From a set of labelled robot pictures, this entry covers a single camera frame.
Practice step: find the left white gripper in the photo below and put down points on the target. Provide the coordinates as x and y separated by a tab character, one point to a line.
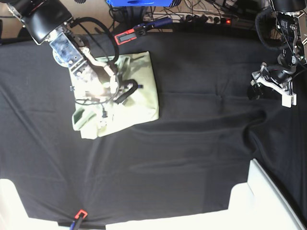
276	77

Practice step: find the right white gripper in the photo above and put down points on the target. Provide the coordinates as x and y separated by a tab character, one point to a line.
96	115

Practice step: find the light green T-shirt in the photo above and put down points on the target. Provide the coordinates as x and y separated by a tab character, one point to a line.
141	107

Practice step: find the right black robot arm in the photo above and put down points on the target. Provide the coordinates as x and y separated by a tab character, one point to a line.
50	21

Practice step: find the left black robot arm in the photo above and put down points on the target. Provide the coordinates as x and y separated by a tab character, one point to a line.
291	24

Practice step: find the orange black clamp top centre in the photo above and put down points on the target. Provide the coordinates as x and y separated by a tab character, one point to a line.
140	30

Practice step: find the blue plastic box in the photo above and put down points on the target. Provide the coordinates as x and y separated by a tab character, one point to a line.
146	3

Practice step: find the white power strip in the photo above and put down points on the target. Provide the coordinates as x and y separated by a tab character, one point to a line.
182	17

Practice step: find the black table cloth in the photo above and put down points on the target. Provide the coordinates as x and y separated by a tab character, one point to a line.
182	164

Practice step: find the orange blue clamp bottom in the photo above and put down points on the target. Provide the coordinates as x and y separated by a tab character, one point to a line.
78	219

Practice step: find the white foam board left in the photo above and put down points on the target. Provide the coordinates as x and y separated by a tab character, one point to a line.
13	215

